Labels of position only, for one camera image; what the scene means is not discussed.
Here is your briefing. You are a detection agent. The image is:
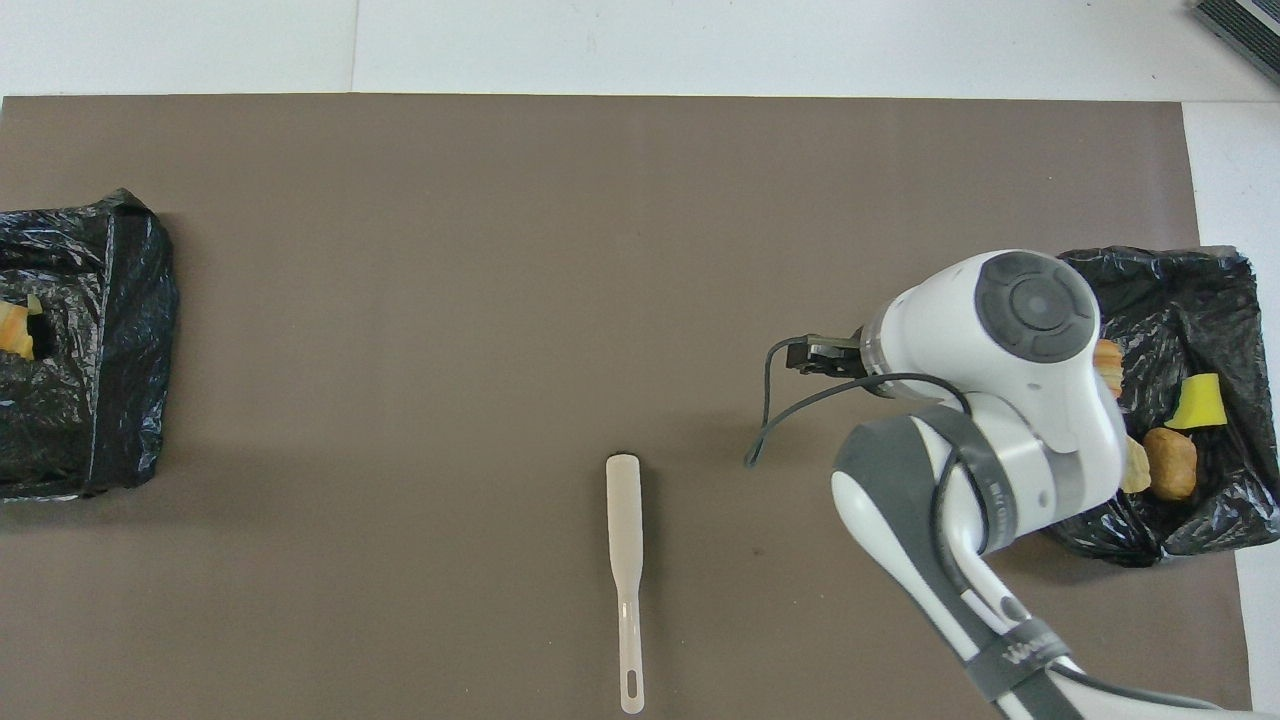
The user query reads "orange croissant with torn tail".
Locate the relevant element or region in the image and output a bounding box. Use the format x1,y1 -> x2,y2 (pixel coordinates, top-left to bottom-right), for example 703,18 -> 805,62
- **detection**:
0,303 -> 36,361

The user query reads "pale bread chunk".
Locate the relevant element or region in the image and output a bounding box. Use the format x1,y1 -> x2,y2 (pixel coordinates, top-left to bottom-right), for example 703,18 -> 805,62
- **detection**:
1120,435 -> 1153,495

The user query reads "small yellow sponge piece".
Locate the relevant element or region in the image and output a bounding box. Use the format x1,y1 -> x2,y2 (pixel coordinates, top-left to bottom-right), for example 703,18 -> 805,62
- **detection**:
1164,373 -> 1227,431

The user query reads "brown bread roll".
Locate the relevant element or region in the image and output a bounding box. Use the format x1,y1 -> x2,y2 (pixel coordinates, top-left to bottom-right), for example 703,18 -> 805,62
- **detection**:
1143,427 -> 1199,502

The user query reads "dark ribbed grille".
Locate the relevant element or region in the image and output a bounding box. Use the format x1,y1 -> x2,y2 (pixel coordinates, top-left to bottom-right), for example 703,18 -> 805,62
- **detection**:
1193,0 -> 1280,86

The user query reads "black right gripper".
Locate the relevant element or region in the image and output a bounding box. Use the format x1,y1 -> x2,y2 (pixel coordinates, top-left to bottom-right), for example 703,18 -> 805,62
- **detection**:
787,335 -> 869,376

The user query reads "brown table mat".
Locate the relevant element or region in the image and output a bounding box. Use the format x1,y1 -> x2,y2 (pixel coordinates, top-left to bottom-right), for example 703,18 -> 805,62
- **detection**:
0,95 -> 1253,720

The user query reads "bin with black bag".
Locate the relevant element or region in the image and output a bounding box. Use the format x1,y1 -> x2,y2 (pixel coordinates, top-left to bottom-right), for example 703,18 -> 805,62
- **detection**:
1040,246 -> 1280,568
0,188 -> 181,501

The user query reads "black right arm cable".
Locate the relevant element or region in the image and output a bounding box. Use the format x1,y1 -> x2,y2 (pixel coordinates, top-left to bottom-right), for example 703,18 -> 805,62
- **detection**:
744,340 -> 1221,711

